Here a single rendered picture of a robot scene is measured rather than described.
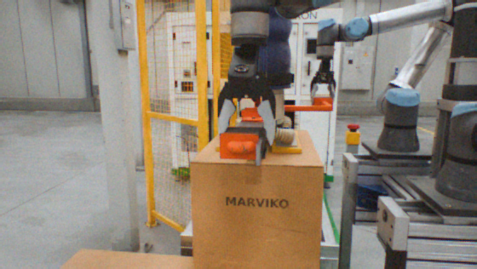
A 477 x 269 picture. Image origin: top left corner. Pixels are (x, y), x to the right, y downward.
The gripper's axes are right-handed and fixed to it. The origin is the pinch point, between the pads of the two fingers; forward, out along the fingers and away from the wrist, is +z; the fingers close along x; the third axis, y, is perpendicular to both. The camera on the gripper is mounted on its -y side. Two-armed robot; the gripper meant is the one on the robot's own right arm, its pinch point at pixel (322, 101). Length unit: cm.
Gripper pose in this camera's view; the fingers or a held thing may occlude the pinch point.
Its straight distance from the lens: 155.6
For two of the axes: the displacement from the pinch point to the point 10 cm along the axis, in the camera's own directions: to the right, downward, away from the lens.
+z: 0.1, 9.8, 2.0
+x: 9.9, 0.2, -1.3
